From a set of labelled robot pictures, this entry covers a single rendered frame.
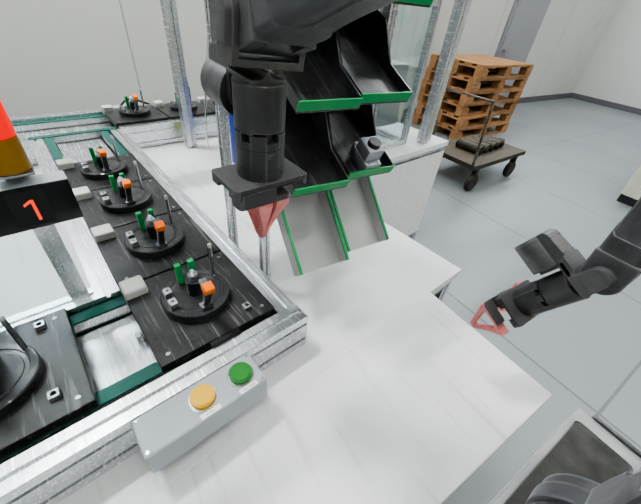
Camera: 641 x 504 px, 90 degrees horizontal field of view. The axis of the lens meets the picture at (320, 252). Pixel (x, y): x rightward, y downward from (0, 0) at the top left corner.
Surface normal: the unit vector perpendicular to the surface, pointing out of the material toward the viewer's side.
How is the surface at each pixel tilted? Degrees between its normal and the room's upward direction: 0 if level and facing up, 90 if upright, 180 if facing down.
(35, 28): 90
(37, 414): 0
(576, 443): 0
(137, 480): 0
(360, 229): 45
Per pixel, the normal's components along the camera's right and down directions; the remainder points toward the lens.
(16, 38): 0.54, 0.56
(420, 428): 0.09, -0.78
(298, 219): 0.42, -0.15
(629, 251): -0.80, 0.31
